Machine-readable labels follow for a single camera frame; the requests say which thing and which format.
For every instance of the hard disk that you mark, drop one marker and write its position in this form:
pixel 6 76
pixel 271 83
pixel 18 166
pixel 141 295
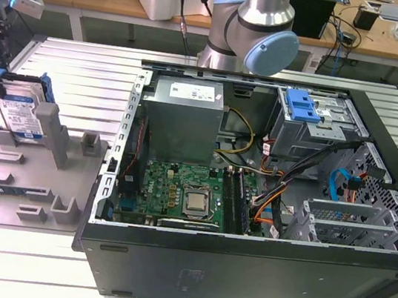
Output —
pixel 20 118

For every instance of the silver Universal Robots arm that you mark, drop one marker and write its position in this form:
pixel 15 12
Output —
pixel 265 5

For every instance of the metal disk bay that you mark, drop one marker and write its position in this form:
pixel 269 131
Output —
pixel 343 208

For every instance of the grey plastic parts rack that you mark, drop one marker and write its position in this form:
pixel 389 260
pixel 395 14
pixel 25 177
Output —
pixel 29 183

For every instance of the wooden top desk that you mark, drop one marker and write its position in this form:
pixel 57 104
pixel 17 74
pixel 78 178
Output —
pixel 386 49
pixel 93 2

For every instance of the green motherboard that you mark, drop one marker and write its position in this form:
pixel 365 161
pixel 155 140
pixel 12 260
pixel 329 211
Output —
pixel 159 173

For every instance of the grey power supply unit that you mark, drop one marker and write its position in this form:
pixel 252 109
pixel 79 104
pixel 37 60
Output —
pixel 179 127

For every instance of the silver CPU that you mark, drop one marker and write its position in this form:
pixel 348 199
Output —
pixel 197 202

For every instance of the black graphics card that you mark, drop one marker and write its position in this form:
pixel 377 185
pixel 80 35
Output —
pixel 187 225

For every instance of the CPU socket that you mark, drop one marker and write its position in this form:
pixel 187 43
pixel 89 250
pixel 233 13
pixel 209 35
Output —
pixel 196 215

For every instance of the black open PC case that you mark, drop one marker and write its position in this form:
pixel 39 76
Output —
pixel 203 269

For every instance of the blue plastic drive latch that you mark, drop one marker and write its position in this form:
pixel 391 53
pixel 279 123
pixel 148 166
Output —
pixel 301 106

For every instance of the metal optical drive cage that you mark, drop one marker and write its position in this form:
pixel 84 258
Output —
pixel 297 141

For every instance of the black box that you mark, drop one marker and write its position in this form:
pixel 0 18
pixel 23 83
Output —
pixel 312 16

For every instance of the small black cube device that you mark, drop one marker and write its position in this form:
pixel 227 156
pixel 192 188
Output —
pixel 364 20

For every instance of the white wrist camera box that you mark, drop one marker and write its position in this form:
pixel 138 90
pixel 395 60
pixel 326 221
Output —
pixel 27 5

